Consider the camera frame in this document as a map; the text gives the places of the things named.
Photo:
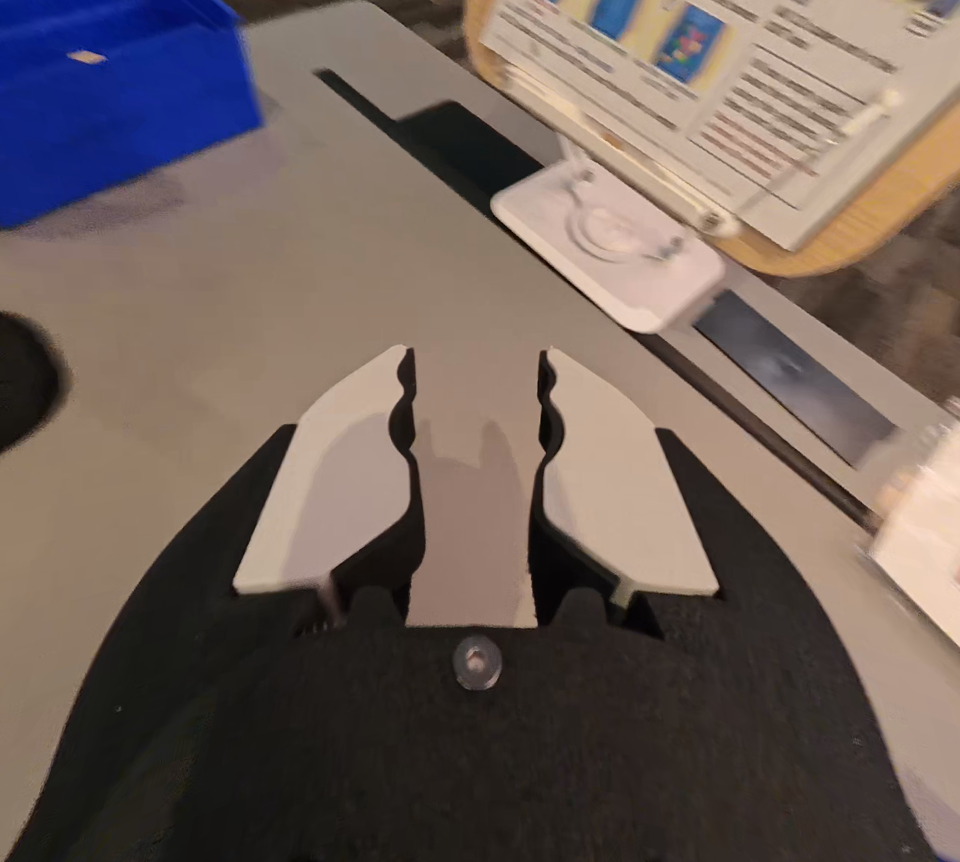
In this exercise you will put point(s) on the laminated paper sheet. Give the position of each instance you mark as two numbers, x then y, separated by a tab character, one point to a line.
922	540

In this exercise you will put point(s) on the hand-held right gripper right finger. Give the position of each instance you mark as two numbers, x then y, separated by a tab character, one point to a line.
622	502

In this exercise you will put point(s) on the black desk flap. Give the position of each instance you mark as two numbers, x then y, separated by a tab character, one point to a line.
787	367
465	142

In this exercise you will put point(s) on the blue plastic bin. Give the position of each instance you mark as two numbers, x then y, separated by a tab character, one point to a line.
112	127

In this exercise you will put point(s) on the black rounded object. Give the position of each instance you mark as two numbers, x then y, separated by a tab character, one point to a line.
22	382

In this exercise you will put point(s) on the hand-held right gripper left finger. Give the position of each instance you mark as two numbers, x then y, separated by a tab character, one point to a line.
330	502

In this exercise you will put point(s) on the wooden backing board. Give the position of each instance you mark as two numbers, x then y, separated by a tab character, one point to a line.
862	240

